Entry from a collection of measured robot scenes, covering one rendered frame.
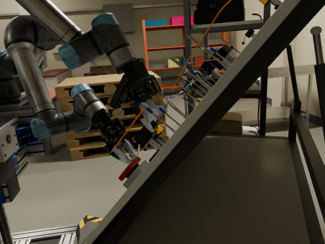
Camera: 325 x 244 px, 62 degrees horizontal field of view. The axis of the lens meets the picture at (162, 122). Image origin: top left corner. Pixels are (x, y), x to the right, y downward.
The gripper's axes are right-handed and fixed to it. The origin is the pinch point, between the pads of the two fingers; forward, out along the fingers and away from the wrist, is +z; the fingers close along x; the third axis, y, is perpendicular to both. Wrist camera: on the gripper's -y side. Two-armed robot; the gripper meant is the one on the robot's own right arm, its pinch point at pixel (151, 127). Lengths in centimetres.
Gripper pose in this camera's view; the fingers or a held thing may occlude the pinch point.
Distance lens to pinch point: 83.4
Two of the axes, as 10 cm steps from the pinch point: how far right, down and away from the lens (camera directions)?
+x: 3.0, -2.5, 9.2
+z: 4.6, 8.8, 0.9
